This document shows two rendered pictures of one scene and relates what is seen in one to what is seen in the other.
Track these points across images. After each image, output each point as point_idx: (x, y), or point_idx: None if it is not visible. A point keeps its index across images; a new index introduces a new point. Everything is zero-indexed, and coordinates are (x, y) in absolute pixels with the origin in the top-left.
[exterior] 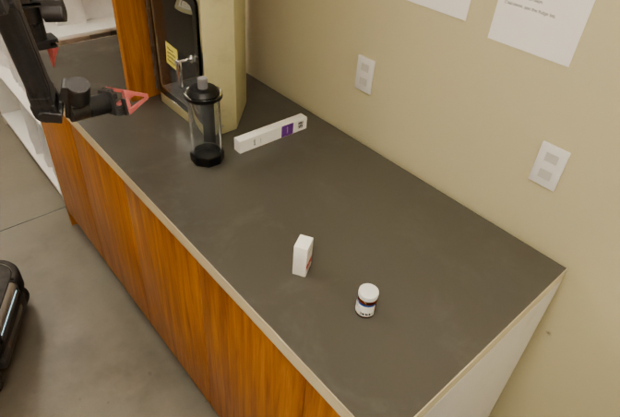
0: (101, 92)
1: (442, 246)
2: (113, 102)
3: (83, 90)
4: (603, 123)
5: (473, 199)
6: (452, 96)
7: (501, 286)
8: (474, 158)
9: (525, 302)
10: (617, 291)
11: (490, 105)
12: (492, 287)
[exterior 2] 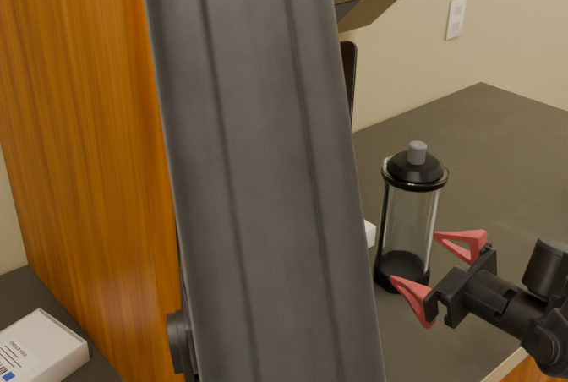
0: (464, 286)
1: (489, 122)
2: (494, 265)
3: (567, 245)
4: None
5: (411, 99)
6: (385, 16)
7: (523, 106)
8: (407, 60)
9: (533, 100)
10: (492, 71)
11: (414, 0)
12: (527, 110)
